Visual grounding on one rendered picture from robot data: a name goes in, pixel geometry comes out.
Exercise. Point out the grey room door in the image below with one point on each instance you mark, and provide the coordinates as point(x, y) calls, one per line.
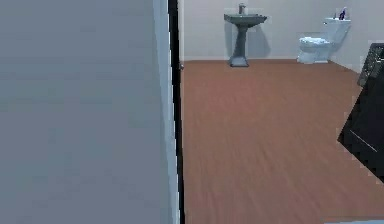
point(83, 110)

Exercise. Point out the white toilet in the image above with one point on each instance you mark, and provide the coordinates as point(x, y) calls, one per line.
point(321, 43)

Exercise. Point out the black cabinet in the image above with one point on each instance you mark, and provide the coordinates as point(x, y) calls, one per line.
point(368, 116)

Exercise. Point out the purple spray bottle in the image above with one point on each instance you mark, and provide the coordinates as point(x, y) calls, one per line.
point(342, 14)

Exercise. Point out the grey pedestal sink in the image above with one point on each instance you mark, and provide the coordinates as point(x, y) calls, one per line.
point(242, 30)

